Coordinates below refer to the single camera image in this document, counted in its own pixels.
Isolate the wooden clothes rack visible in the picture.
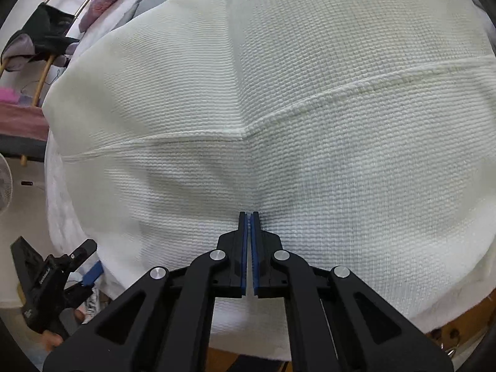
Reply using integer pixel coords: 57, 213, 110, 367
0, 0, 98, 167

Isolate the black jacket on rack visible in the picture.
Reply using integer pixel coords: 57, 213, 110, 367
1, 2, 79, 72

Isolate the person's left hand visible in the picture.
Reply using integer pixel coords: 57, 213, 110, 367
40, 309, 85, 352

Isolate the white electric fan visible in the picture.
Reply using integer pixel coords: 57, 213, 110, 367
0, 155, 13, 214

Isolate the pink grey towel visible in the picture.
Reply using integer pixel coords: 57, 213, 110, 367
0, 86, 49, 161

